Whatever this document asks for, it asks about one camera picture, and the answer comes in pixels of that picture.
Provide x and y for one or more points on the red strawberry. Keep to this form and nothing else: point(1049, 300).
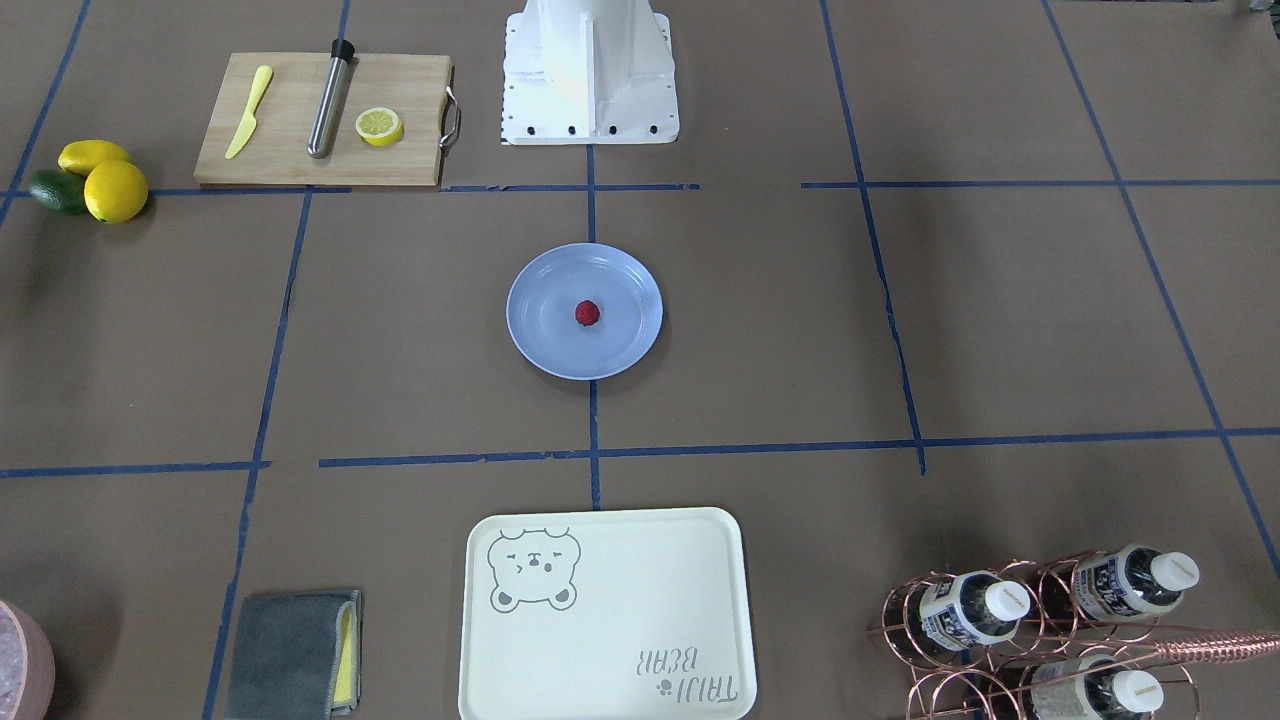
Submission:
point(587, 313)

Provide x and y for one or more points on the blue plate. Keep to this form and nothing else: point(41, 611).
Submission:
point(540, 303)

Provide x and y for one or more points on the cream bear tray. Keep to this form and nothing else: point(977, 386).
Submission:
point(626, 614)

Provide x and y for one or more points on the half lemon slice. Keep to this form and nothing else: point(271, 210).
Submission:
point(379, 127)

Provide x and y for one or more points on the steel knife sharpener rod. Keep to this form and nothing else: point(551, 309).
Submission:
point(322, 136)

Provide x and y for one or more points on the grey folded cloth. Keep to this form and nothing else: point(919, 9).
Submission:
point(297, 656)

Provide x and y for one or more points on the yellow plastic knife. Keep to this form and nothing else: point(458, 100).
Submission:
point(248, 121)

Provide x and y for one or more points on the yellow lemon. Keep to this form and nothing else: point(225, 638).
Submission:
point(82, 156)
point(115, 191)

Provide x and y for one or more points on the green lime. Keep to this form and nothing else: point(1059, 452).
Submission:
point(58, 190)

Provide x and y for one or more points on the pink bowl of ice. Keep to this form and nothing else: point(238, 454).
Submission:
point(27, 666)

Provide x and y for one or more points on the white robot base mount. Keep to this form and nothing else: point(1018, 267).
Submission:
point(588, 73)

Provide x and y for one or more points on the copper wire bottle rack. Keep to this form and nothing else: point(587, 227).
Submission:
point(1082, 637)

